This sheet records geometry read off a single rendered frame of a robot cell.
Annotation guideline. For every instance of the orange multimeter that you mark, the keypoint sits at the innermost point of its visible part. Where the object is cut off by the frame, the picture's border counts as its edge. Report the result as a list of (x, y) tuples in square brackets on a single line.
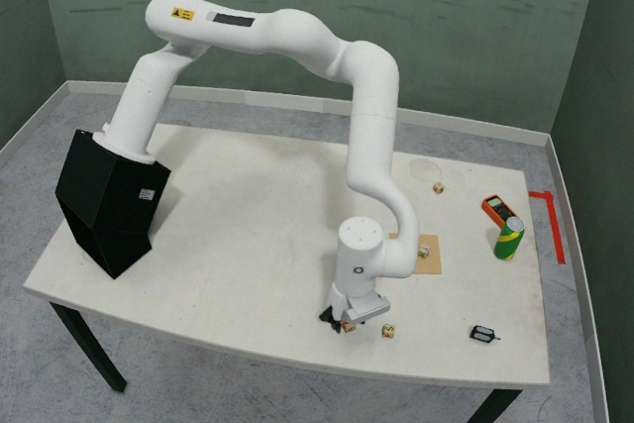
[(497, 210)]

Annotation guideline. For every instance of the tan square mat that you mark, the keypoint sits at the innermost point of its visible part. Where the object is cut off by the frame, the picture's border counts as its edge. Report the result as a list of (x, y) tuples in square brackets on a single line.
[(432, 264)]

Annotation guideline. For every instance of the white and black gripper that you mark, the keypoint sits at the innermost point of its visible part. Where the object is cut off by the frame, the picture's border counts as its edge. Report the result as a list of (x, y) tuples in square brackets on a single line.
[(340, 305)]

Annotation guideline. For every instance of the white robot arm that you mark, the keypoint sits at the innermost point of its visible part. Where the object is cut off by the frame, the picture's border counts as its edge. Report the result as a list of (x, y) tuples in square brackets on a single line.
[(373, 73)]

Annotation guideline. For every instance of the green and yellow drink can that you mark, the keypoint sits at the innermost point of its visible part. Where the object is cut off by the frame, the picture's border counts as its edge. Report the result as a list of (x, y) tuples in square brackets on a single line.
[(509, 238)]

